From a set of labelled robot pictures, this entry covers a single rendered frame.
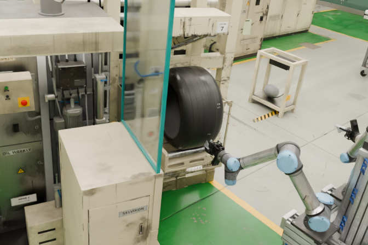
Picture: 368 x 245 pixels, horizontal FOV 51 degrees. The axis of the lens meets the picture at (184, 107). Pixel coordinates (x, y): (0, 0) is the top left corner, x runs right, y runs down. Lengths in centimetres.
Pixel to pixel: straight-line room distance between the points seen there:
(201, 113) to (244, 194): 164
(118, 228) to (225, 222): 172
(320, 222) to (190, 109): 101
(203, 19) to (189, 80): 49
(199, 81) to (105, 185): 103
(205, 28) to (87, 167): 136
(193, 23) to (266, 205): 197
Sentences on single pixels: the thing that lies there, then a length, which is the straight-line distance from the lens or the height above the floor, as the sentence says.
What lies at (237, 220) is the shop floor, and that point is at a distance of 365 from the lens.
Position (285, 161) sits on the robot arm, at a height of 123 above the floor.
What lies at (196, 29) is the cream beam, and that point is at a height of 169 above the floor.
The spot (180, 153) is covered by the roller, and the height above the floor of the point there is 91.
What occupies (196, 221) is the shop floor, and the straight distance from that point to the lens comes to 355.
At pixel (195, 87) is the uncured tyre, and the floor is 142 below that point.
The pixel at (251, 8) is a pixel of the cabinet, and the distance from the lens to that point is 734.
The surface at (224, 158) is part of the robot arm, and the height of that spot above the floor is 109.
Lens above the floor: 241
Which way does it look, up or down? 27 degrees down
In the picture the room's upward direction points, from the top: 6 degrees clockwise
